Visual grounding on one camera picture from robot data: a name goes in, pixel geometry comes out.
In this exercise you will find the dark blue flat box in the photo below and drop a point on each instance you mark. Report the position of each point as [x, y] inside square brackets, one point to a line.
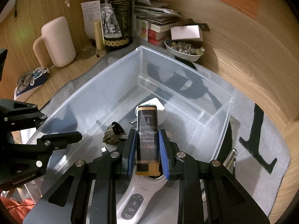
[29, 89]

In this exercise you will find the black and gold tin box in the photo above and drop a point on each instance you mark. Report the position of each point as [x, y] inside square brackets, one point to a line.
[147, 126]

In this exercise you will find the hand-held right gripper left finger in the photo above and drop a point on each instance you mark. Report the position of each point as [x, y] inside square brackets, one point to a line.
[131, 154]

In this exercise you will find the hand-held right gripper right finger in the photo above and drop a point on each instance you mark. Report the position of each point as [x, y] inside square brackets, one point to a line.
[164, 155]

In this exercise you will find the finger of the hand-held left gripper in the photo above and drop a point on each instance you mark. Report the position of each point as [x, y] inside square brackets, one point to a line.
[23, 115]
[67, 137]

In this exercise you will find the white handheld beauty device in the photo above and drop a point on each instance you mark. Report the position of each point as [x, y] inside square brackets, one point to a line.
[133, 203]

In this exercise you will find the gold tube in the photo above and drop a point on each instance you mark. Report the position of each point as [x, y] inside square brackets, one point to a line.
[99, 36]

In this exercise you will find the grey mat with black letters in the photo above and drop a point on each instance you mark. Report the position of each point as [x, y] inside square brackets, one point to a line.
[252, 130]

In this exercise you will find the silver metal pen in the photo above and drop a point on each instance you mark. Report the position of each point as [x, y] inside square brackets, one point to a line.
[230, 159]

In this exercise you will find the white bowl of stones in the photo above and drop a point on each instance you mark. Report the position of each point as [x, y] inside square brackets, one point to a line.
[184, 51]

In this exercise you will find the round metal coaster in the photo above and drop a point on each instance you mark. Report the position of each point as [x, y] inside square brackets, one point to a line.
[84, 54]

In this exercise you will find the stack of books and papers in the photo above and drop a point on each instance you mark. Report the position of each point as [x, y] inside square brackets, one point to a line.
[158, 23]

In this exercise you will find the clear plastic storage bin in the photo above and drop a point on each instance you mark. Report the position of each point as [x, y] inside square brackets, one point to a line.
[105, 93]

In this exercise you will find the dark wine bottle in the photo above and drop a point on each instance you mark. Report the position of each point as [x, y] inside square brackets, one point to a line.
[116, 9]

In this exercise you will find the small white card box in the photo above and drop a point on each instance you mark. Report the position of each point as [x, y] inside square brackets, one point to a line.
[185, 32]

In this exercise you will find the white charger adapter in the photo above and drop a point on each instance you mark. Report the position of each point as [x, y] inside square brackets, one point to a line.
[158, 103]

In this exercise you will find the white paper note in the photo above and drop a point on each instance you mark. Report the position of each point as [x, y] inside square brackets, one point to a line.
[90, 14]

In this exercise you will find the person's left forearm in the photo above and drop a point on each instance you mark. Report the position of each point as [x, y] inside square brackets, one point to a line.
[14, 211]

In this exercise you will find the small metal plug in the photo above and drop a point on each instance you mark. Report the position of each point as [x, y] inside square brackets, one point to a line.
[104, 149]

